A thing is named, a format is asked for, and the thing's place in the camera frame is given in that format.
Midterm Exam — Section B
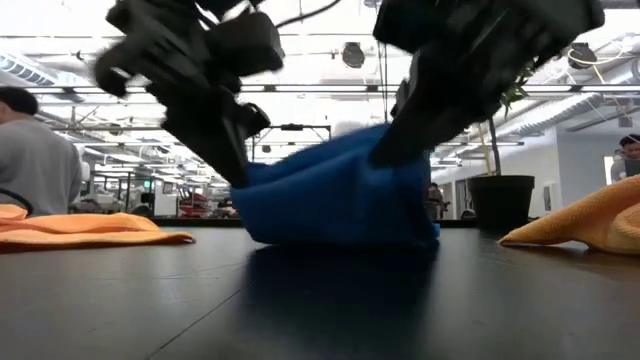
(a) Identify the black plant pot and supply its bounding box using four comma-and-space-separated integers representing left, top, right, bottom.
467, 174, 536, 234

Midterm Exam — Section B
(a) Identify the orange microfiber towel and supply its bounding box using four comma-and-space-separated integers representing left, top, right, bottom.
498, 174, 640, 257
0, 203, 196, 254

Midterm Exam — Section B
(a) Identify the yellow wooden pole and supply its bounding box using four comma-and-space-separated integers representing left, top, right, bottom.
477, 122, 494, 176

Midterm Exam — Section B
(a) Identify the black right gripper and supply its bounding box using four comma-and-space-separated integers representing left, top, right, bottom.
368, 0, 606, 169

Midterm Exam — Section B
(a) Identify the black frame rig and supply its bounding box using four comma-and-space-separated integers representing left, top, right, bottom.
249, 122, 334, 161

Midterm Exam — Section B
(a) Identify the black ceiling cable reel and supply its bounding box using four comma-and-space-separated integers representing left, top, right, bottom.
568, 41, 600, 70
341, 41, 367, 70

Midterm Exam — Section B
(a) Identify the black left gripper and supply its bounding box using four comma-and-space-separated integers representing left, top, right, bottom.
94, 0, 285, 189

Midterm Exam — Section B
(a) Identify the green leafy plant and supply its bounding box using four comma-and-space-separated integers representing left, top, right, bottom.
479, 59, 539, 176

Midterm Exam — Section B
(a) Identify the white cabinet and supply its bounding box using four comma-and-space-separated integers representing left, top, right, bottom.
152, 179, 179, 217

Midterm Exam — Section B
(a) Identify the blue microfiber towel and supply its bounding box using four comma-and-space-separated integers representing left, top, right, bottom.
230, 123, 442, 250

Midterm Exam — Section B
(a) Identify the person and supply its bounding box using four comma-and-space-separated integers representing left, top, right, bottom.
427, 182, 447, 221
609, 133, 640, 184
0, 86, 84, 217

